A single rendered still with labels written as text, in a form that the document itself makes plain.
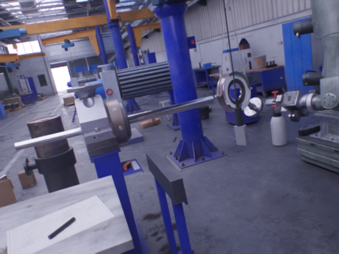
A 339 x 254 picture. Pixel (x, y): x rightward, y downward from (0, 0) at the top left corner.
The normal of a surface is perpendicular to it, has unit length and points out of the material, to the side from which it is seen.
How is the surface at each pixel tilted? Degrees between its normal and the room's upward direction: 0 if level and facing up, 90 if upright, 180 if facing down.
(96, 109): 45
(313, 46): 90
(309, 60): 90
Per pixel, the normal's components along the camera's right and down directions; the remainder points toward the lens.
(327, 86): -0.80, -0.10
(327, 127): -0.92, 0.25
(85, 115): 0.11, -0.55
